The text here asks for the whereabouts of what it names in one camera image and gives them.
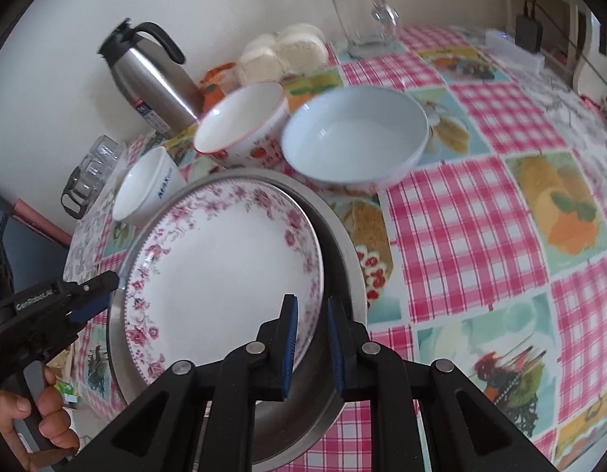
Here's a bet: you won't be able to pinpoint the strawberry print bowl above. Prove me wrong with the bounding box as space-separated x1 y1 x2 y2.
193 81 291 168

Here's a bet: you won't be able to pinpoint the clear glass cup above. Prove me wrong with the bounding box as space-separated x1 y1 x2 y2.
90 134 128 163
82 155 122 185

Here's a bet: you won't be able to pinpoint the red board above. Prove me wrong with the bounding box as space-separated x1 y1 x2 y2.
11 198 73 247

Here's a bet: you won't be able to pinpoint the clear glass mug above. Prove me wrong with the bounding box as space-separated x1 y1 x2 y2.
370 0 403 42

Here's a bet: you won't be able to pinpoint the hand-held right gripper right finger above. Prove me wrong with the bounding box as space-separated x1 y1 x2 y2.
327 296 560 472

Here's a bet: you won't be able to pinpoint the bag of white buns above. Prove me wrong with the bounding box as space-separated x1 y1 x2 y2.
239 34 285 85
279 44 329 78

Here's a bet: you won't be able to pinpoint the stainless steel basin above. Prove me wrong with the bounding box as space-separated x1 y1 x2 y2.
107 168 368 468

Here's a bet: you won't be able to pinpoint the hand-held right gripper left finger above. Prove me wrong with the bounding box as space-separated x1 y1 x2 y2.
80 294 300 472

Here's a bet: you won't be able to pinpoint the stainless steel thermos jug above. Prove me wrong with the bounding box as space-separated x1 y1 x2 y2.
97 20 204 137

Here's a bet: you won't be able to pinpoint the tall clear glass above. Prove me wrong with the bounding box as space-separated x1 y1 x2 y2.
331 0 389 57

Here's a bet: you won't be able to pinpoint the white plastic box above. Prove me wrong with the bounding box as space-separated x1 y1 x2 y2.
484 29 546 74

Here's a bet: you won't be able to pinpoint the pink floral round plate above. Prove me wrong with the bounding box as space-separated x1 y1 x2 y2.
121 179 325 387

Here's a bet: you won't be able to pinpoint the glass cups in holder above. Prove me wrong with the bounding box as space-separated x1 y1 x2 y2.
61 164 95 220

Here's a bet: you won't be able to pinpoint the pink checked tablecloth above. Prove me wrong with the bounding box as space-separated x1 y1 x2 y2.
77 24 607 472

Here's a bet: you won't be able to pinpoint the white square bowl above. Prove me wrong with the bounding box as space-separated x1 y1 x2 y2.
112 146 187 227

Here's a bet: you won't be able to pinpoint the white steamed bun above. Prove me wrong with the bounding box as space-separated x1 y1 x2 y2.
276 24 329 52

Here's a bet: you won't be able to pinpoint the orange snack packet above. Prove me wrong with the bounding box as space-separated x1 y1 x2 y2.
200 61 239 111

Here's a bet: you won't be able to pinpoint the person's left hand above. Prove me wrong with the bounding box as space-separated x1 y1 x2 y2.
0 365 81 472

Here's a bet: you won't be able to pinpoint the light blue bowl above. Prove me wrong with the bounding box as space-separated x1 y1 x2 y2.
281 85 430 194

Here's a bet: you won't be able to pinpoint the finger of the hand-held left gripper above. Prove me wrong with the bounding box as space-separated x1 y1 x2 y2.
63 272 121 306
63 292 112 340

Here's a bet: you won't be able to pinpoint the black charger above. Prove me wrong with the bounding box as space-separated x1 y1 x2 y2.
515 0 545 55

